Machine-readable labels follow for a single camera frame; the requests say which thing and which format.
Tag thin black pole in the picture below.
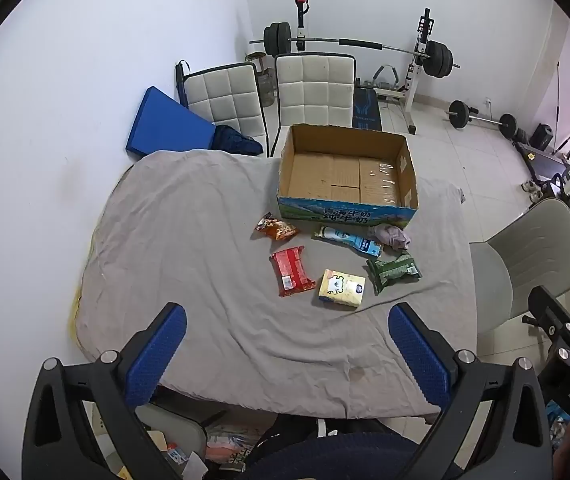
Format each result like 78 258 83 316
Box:
554 62 562 151

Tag blue and white packet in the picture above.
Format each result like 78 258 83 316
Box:
312 225 383 257

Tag white barbell rack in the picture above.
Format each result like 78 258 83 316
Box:
292 0 436 136

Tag black and blue weight bench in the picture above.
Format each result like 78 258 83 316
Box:
352 77 382 131

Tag dark blue bag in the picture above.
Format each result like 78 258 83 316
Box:
212 124 264 157

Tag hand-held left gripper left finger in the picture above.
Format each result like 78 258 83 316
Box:
21 302 188 480

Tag clear water jug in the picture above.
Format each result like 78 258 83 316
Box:
257 71 278 107

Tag orange snack packet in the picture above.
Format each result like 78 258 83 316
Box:
255 212 300 241

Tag small wooden stool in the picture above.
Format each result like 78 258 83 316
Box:
245 51 270 78

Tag cardboard box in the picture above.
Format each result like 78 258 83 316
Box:
276 124 420 226

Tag treadmill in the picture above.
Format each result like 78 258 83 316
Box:
512 140 570 186

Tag red snack packet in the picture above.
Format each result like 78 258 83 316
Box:
270 246 317 298

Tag grey plastic chair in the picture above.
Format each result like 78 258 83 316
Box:
469 197 570 336

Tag colourful plastic bag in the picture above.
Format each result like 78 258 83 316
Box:
205 425 261 471

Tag black speaker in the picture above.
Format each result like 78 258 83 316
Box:
531 124 556 151

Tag pink cloth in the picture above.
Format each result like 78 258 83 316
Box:
369 225 411 251

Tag green snack packet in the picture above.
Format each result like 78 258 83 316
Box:
366 252 423 296

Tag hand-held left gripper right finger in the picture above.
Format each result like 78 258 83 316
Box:
387 302 553 480

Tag short barbell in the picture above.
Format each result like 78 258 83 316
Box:
444 100 518 138

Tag white padded chair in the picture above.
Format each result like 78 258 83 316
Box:
271 53 356 156
182 62 269 156

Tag yellow underlay sheet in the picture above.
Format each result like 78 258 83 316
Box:
69 232 97 351

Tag grey curved exercise equipment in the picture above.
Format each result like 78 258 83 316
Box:
372 65 403 92

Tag long barbell with black plates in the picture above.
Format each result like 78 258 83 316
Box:
249 22 462 78

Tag grey stool seat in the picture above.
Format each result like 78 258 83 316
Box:
135 402 228 461

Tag blue foam mat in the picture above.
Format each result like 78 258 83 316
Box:
125 86 216 156

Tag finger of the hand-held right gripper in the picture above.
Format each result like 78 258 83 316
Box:
522 285 570 348

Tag person's dark blue pants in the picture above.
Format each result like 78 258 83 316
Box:
245 412 466 480

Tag yellow tissue pack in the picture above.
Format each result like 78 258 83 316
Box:
318 269 367 311

